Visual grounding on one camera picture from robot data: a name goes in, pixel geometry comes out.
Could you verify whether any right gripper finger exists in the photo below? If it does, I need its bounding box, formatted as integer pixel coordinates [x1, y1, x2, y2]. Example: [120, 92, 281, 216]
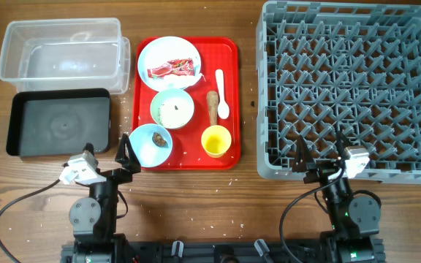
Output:
[335, 131, 349, 160]
[292, 135, 316, 172]

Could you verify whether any light blue bowl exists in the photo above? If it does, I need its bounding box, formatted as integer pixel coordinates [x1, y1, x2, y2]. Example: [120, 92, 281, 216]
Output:
[129, 123, 173, 168]

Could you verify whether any brown food scrap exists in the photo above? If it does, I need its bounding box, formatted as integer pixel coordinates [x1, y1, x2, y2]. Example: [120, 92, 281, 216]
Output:
[152, 132, 167, 148]

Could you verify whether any green bowl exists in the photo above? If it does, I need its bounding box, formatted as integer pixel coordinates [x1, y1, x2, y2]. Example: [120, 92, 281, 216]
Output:
[150, 89, 194, 129]

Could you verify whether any yellow cup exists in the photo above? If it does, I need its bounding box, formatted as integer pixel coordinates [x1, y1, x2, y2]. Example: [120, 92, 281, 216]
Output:
[201, 125, 232, 158]

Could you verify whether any red snack wrapper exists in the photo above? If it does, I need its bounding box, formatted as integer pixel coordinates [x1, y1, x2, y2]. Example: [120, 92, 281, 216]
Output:
[147, 58, 194, 78]

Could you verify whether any brown carrot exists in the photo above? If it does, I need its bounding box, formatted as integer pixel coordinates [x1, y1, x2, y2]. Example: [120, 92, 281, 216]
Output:
[206, 91, 219, 126]

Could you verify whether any light blue plate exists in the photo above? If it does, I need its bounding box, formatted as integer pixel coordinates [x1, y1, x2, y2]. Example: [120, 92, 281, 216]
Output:
[137, 37, 203, 92]

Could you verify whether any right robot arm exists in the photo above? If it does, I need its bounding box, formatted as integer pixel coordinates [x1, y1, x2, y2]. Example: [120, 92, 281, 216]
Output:
[279, 131, 386, 262]

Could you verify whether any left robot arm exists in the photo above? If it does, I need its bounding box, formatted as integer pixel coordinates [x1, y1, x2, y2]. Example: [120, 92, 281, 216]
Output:
[59, 134, 141, 263]

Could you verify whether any black waste tray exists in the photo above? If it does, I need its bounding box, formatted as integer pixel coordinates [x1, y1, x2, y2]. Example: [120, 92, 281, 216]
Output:
[6, 88, 112, 157]

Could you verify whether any grey dishwasher rack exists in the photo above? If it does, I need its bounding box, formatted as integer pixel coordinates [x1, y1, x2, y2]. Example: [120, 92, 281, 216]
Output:
[256, 1, 421, 184]

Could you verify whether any clear plastic waste bin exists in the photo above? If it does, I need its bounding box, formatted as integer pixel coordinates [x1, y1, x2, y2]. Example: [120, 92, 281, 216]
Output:
[0, 18, 131, 94]

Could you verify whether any red serving tray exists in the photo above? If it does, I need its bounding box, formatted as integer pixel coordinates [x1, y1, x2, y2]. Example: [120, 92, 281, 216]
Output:
[150, 37, 241, 171]

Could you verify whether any white plastic spoon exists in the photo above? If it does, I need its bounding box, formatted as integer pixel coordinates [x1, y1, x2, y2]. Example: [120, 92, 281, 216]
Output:
[215, 69, 230, 119]

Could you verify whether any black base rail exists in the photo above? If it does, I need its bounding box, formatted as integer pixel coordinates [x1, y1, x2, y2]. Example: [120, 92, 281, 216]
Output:
[60, 239, 385, 263]

